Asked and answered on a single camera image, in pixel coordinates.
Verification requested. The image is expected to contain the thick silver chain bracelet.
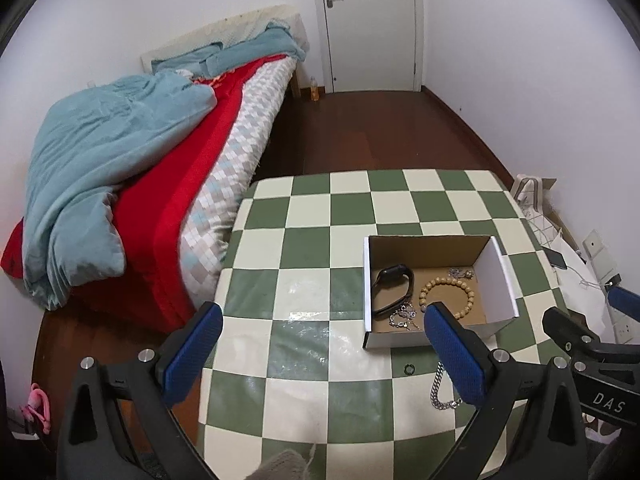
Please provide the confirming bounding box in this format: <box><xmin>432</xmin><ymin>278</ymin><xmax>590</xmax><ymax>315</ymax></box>
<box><xmin>429</xmin><ymin>361</ymin><xmax>464</xmax><ymax>411</ymax></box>

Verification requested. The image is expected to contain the wooden bead bracelet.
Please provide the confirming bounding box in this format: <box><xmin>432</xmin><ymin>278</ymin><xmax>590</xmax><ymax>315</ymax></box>
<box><xmin>418</xmin><ymin>277</ymin><xmax>476</xmax><ymax>321</ymax></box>

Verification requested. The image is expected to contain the black smart watch band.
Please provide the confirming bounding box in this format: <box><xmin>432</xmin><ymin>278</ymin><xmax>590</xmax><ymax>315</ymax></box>
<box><xmin>371</xmin><ymin>263</ymin><xmax>414</xmax><ymax>318</ymax></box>

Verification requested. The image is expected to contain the silver jewelry piece in box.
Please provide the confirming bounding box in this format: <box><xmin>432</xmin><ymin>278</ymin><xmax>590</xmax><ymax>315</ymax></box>
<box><xmin>448</xmin><ymin>268</ymin><xmax>474</xmax><ymax>280</ymax></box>

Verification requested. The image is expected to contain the open cardboard box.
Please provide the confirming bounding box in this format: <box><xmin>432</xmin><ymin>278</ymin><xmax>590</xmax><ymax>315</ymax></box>
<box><xmin>362</xmin><ymin>235</ymin><xmax>520</xmax><ymax>350</ymax></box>

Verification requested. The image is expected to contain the white power strip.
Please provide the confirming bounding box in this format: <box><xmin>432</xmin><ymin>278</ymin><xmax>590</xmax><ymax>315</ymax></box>
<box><xmin>582</xmin><ymin>230</ymin><xmax>634</xmax><ymax>344</ymax></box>

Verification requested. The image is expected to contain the green white checkered tablecloth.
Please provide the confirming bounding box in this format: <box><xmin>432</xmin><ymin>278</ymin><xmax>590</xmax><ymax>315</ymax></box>
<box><xmin>198</xmin><ymin>169</ymin><xmax>564</xmax><ymax>479</ymax></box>

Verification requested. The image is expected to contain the white grid pattern cloth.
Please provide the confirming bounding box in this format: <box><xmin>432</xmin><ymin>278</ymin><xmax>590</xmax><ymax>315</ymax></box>
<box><xmin>511</xmin><ymin>174</ymin><xmax>615</xmax><ymax>342</ymax></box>

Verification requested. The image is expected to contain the grey white checkered mattress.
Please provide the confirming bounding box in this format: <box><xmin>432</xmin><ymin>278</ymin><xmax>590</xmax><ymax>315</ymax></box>
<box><xmin>179</xmin><ymin>56</ymin><xmax>297</xmax><ymax>308</ymax></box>

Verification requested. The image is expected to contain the black smartphone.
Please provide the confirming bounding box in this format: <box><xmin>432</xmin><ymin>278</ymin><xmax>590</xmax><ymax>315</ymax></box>
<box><xmin>542</xmin><ymin>247</ymin><xmax>567</xmax><ymax>270</ymax></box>

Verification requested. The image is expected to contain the pink slipper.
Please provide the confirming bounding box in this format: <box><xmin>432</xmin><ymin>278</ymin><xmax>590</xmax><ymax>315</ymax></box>
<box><xmin>21</xmin><ymin>382</ymin><xmax>51</xmax><ymax>434</ymax></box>

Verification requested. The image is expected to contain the teal blue blanket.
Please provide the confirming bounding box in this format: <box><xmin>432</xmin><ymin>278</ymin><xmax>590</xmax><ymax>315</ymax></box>
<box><xmin>21</xmin><ymin>25</ymin><xmax>307</xmax><ymax>310</ymax></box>

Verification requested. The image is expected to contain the red bed sheet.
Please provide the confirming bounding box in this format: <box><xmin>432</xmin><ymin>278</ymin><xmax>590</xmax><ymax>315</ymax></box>
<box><xmin>1</xmin><ymin>53</ymin><xmax>289</xmax><ymax>334</ymax></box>

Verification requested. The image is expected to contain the small bottle by door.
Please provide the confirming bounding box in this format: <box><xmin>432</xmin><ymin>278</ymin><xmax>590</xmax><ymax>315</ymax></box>
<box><xmin>309</xmin><ymin>77</ymin><xmax>320</xmax><ymax>102</ymax></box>

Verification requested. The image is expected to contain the white headboard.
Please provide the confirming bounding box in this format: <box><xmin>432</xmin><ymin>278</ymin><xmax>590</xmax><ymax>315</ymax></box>
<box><xmin>140</xmin><ymin>4</ymin><xmax>310</xmax><ymax>74</ymax></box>

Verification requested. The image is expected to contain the white door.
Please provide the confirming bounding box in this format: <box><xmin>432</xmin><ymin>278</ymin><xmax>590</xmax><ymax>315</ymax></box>
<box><xmin>314</xmin><ymin>0</ymin><xmax>424</xmax><ymax>93</ymax></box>

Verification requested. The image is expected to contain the silver chain in box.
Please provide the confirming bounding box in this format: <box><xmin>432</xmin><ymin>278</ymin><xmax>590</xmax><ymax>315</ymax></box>
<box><xmin>387</xmin><ymin>301</ymin><xmax>421</xmax><ymax>332</ymax></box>

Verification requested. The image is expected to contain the white charging cable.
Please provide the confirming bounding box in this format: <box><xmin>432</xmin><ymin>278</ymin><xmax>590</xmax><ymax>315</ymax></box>
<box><xmin>560</xmin><ymin>263</ymin><xmax>609</xmax><ymax>294</ymax></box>

